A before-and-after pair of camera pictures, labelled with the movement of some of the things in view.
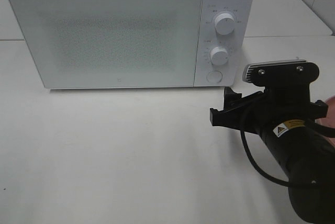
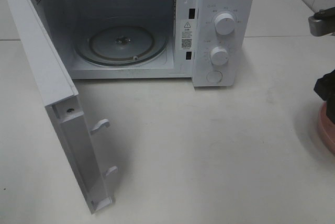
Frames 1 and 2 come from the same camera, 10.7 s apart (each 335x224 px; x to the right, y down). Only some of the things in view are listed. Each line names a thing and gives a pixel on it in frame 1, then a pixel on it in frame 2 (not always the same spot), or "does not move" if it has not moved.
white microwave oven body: (136, 30) does not move
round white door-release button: (214, 76) does not move
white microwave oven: (103, 35) to (61, 100)
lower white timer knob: (219, 56) does not move
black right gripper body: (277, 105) to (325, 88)
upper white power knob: (224, 24) does not move
